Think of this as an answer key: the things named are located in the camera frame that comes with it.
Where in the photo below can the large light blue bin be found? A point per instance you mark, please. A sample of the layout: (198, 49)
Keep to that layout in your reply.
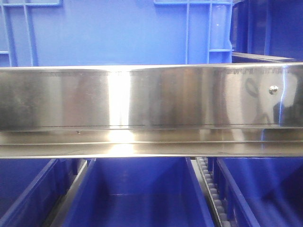
(114, 32)

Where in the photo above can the blue lower centre front bin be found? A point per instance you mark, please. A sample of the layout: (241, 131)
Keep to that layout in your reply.
(139, 192)

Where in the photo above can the white roller conveyor track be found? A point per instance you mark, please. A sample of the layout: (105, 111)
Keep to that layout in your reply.
(211, 194)

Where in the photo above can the blue lower right front bin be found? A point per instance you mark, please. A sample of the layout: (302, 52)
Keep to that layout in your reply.
(261, 192)

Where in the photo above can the blue lower left bin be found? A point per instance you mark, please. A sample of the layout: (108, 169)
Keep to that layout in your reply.
(29, 188)

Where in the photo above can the dark blue upper right bin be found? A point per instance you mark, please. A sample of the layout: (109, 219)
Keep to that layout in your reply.
(268, 27)

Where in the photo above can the stainless steel shelf rail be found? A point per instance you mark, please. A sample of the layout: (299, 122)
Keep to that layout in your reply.
(207, 110)

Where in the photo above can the rail screw bolt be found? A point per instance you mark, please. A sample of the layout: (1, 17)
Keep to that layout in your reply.
(273, 90)

